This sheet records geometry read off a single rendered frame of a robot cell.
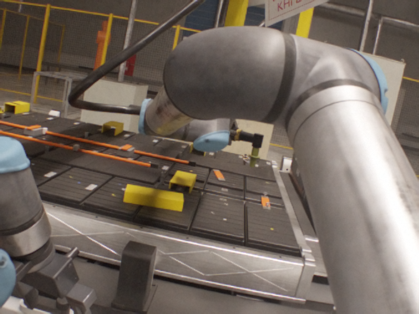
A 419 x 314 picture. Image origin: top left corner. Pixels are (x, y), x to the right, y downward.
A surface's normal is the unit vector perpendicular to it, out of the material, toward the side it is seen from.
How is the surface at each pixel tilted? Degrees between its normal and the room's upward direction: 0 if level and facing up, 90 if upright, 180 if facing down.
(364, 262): 64
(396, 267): 50
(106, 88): 90
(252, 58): 73
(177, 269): 90
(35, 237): 89
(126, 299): 90
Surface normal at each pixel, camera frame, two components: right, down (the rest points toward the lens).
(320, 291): -0.06, 0.18
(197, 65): -0.57, 0.04
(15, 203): 0.68, 0.34
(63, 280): 0.93, 0.14
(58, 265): -0.06, -0.86
